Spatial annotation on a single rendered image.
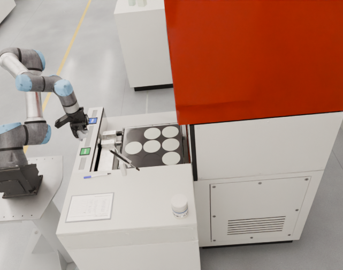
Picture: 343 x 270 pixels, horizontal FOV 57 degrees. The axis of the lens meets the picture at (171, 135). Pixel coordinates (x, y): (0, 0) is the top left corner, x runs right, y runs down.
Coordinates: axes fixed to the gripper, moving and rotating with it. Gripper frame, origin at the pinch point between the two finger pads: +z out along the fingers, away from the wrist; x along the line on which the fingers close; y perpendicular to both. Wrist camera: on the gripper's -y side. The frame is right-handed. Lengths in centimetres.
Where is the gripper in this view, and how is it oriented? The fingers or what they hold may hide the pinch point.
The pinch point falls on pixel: (79, 139)
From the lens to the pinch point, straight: 174.4
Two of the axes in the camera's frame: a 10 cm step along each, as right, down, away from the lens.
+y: 9.9, -1.0, -0.4
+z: 1.0, 7.3, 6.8
